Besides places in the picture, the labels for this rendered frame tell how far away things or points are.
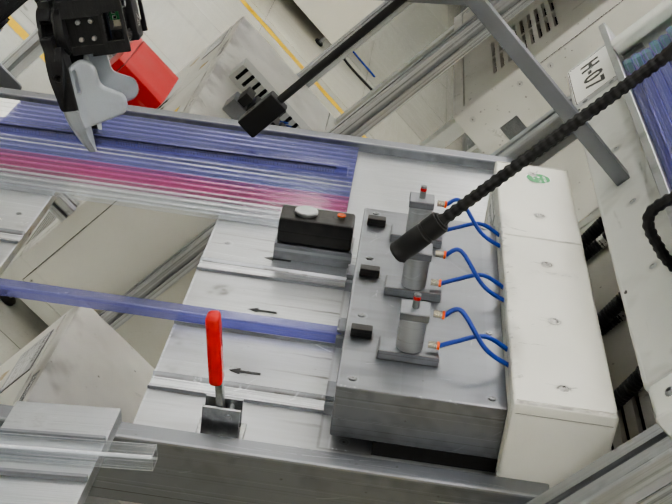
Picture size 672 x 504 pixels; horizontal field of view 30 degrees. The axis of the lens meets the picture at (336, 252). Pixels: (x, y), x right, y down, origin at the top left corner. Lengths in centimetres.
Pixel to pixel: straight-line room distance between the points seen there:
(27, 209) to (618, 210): 61
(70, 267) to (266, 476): 168
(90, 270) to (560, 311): 164
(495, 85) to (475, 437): 143
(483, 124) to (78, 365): 103
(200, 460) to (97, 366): 72
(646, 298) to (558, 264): 17
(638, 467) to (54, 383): 87
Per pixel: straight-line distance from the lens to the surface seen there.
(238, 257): 128
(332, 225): 126
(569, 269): 117
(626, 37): 142
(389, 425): 99
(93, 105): 119
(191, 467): 99
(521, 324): 106
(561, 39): 234
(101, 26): 115
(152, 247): 255
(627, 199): 119
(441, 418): 99
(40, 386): 158
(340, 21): 571
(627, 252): 110
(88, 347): 170
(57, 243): 260
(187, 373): 108
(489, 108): 237
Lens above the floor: 151
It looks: 20 degrees down
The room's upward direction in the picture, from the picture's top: 53 degrees clockwise
